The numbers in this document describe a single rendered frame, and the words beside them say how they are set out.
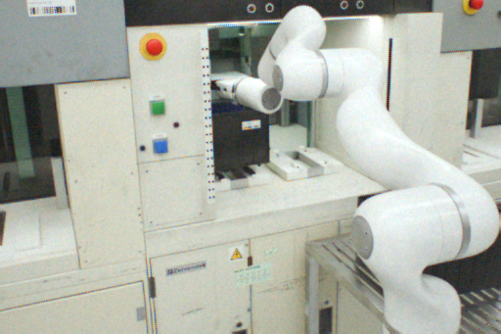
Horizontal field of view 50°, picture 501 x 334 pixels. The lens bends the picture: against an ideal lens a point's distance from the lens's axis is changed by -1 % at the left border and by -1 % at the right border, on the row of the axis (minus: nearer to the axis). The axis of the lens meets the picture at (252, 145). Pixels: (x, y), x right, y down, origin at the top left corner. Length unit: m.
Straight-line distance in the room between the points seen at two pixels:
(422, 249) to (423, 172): 0.16
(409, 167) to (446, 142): 0.90
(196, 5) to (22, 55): 0.42
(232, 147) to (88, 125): 0.50
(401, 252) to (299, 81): 0.40
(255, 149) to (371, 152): 0.81
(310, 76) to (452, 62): 0.80
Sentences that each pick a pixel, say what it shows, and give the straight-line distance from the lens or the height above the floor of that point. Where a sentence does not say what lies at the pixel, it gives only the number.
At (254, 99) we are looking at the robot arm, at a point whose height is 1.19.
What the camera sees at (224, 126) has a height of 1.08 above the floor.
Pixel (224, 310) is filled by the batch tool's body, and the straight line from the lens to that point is 1.63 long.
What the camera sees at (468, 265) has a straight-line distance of 1.40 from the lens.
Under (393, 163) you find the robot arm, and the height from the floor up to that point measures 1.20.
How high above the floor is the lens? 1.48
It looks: 17 degrees down
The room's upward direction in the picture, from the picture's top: 1 degrees counter-clockwise
